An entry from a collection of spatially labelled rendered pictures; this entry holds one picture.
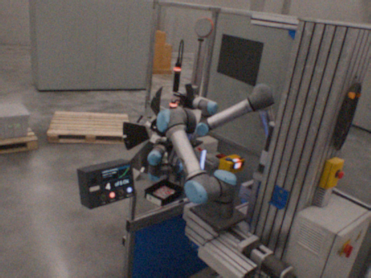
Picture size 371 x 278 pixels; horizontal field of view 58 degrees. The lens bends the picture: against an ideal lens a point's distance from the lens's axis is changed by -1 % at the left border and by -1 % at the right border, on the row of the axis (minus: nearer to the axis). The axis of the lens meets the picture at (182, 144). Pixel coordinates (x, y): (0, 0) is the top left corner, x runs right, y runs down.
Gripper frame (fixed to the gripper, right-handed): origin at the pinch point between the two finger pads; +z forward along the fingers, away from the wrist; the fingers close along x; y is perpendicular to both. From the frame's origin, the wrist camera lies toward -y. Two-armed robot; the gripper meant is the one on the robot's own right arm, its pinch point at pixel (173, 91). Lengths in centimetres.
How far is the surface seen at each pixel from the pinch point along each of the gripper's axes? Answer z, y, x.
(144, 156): 4.9, 46.1, -16.9
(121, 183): -32, 32, -71
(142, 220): -31, 64, -52
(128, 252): -30, 83, -60
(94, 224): 72, 149, -4
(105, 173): -29, 25, -79
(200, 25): 30, -42, 61
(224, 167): -41, 45, 15
